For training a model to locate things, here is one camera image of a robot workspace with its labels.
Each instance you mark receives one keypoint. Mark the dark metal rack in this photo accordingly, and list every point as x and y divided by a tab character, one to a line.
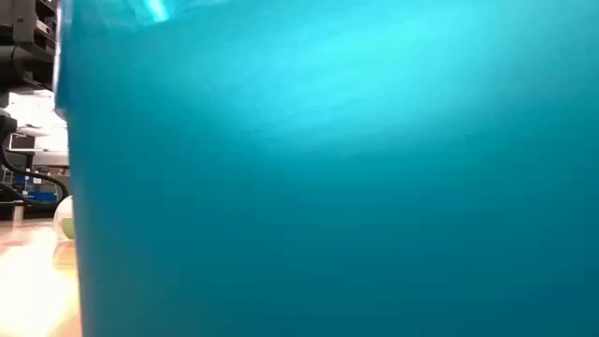
28	28

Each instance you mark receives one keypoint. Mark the blue storage box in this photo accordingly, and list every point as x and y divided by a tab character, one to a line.
37	194

